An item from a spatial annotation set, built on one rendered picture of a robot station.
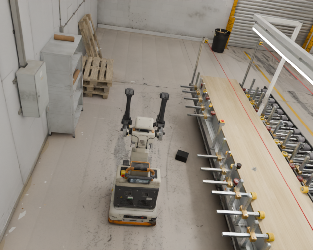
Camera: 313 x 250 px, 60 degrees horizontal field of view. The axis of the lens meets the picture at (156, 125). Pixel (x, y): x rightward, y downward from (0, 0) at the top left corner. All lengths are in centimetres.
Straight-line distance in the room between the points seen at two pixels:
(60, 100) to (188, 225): 274
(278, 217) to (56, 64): 355
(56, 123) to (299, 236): 385
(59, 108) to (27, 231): 194
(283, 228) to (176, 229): 138
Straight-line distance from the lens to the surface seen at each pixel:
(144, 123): 318
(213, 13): 1075
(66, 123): 485
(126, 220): 370
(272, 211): 336
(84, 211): 394
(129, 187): 331
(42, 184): 430
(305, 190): 376
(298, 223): 342
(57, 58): 428
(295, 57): 309
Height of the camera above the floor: 320
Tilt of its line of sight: 36 degrees down
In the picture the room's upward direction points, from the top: 11 degrees clockwise
